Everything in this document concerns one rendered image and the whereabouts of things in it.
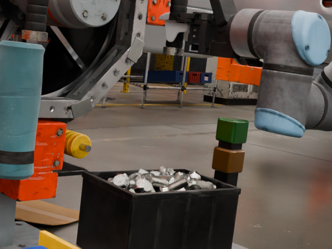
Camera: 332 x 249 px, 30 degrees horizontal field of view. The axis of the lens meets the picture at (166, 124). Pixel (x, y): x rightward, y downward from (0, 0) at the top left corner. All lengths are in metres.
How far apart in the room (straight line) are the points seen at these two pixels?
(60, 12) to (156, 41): 0.70
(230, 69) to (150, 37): 3.80
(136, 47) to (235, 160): 0.57
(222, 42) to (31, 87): 0.37
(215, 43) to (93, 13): 0.25
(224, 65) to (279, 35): 4.63
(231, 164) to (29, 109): 0.41
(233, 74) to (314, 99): 4.51
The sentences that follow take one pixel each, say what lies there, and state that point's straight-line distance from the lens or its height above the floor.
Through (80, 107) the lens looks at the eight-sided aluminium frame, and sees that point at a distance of 1.43.
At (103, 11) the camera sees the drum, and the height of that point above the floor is 0.82.
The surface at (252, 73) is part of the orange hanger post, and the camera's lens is 5.50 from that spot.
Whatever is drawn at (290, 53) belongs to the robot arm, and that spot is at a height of 0.78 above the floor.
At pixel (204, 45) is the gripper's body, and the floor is 0.78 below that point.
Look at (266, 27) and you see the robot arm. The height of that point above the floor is 0.82.
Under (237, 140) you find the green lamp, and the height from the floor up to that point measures 0.63.
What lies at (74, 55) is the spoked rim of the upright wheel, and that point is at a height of 0.72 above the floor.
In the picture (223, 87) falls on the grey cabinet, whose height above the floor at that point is 0.25.
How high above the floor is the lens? 0.77
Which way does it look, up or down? 7 degrees down
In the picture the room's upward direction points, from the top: 7 degrees clockwise
